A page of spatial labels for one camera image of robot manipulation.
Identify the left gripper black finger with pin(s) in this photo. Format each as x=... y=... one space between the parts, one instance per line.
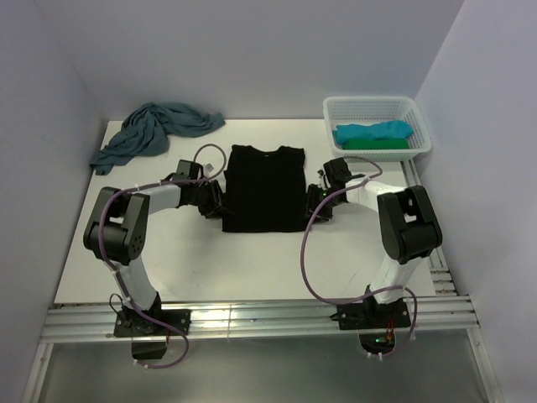
x=211 y=212
x=217 y=197

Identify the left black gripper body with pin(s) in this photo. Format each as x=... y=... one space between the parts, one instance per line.
x=203 y=197

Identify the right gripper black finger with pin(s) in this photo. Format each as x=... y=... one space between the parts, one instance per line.
x=324 y=215
x=313 y=199

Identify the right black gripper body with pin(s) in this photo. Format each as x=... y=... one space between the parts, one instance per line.
x=331 y=202

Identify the black t shirt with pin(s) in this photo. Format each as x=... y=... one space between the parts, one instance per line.
x=265 y=191

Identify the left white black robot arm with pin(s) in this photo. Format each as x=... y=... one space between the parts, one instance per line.
x=117 y=228

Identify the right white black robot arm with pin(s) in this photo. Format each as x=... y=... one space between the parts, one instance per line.
x=409 y=231

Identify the rolled green t shirt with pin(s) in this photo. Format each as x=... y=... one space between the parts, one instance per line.
x=375 y=144

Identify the white plastic basket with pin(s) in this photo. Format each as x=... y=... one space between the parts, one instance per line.
x=369 y=110

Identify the grey blue crumpled t shirt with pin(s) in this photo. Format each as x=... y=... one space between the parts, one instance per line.
x=145 y=132

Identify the rolled turquoise t shirt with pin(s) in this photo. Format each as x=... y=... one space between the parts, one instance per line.
x=395 y=129

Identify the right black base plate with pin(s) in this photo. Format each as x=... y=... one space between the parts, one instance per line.
x=369 y=314

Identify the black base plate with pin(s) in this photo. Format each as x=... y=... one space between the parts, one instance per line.
x=369 y=314
x=168 y=323

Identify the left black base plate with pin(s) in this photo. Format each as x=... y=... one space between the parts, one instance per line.
x=168 y=323

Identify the aluminium rail frame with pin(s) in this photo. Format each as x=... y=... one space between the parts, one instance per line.
x=256 y=332

